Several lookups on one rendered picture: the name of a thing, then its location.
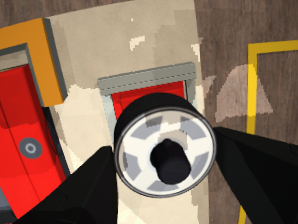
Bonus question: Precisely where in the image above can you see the yellow tape outline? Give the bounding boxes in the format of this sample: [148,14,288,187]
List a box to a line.
[238,40,298,224]

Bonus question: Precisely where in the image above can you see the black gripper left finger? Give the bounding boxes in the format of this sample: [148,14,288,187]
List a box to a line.
[12,145,118,224]

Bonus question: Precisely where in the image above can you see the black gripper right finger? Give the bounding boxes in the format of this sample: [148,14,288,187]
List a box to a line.
[214,127,298,224]

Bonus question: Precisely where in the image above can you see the black wheel with grey hub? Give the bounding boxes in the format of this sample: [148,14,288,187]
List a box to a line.
[113,93,217,198]

